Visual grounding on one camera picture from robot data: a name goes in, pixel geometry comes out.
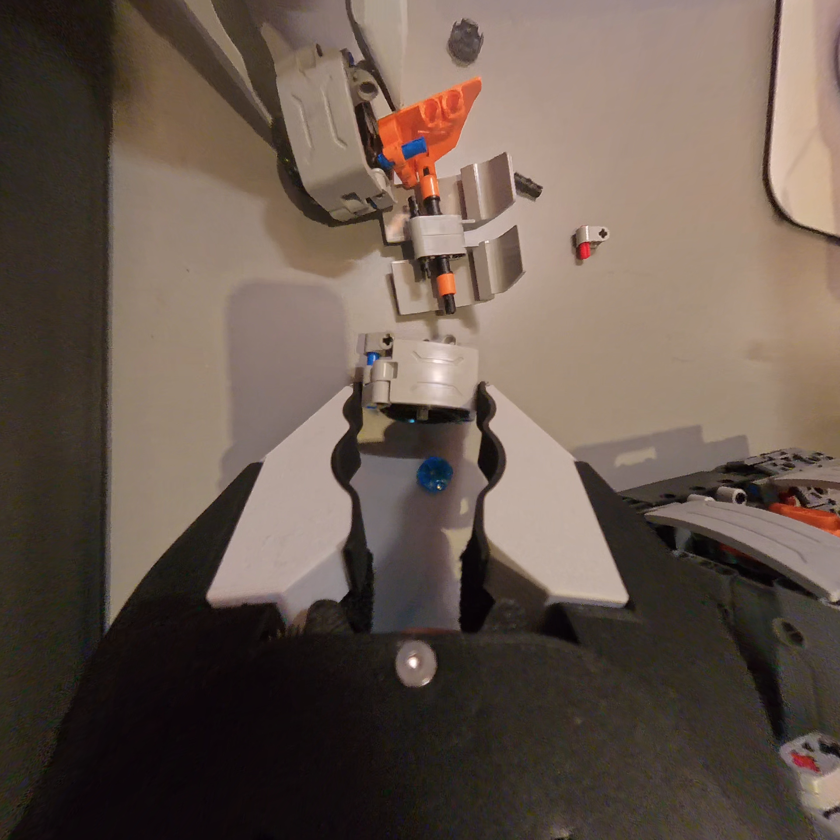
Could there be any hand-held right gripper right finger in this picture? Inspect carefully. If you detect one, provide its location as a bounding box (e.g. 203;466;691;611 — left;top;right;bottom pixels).
459;382;631;634

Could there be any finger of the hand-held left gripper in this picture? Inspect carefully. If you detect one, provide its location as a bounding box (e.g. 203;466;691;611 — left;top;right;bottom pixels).
147;0;278;131
346;0;429;111

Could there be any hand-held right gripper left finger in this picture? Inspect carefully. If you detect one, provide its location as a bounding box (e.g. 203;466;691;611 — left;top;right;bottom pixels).
205;384;374;634

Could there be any grey orange brick wheel assembly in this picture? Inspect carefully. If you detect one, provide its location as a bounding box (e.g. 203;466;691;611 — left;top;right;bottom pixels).
272;42;527;317

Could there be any small grey brick hinge assembly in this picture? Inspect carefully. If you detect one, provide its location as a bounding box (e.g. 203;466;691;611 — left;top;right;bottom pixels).
357;331;481;424

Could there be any black round brick connector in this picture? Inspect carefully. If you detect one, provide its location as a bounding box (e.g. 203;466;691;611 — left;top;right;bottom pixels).
448;18;487;63

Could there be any grey orange tracked brick robot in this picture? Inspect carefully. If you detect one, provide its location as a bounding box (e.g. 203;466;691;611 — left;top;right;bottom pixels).
620;448;840;840

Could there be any white document stand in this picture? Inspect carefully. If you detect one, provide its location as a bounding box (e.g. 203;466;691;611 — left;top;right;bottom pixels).
763;0;840;240

